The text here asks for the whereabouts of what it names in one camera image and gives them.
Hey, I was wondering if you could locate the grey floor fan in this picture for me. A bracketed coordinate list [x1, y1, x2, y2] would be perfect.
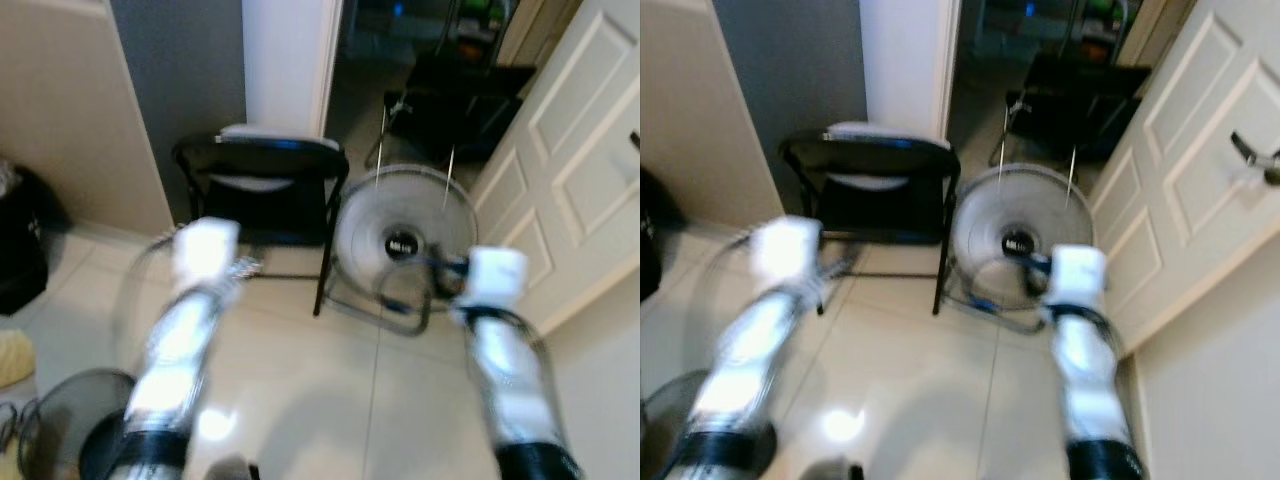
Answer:
[325, 163, 481, 336]
[940, 163, 1096, 336]

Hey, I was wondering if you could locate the black folding chair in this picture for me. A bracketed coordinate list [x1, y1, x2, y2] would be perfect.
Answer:
[172, 130, 351, 319]
[778, 128, 963, 316]

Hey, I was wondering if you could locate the white panel door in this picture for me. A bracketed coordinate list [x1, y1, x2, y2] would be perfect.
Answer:
[468, 0, 641, 336]
[1085, 0, 1280, 356]

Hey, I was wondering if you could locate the black trolley table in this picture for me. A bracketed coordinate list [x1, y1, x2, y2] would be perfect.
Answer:
[1000, 50, 1153, 166]
[385, 50, 538, 166]

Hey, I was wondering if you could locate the black bag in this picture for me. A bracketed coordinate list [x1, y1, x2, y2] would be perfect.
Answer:
[0, 160, 66, 316]
[640, 165, 681, 301]

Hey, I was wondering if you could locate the yellow cloth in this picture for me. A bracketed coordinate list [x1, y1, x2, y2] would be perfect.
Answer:
[0, 330, 39, 391]

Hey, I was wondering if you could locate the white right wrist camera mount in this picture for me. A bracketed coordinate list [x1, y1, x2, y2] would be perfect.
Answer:
[1045, 245, 1109, 306]
[462, 247, 528, 311]

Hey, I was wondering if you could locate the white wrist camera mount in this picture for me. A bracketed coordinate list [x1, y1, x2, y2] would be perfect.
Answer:
[1045, 245, 1109, 306]
[462, 247, 528, 311]
[172, 218, 241, 286]
[750, 218, 823, 286]

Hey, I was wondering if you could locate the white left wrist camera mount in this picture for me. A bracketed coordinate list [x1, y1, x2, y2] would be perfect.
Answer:
[750, 218, 823, 286]
[172, 218, 241, 286]

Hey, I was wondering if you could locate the metal door handle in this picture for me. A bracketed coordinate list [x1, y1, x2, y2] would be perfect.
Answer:
[1230, 130, 1280, 187]

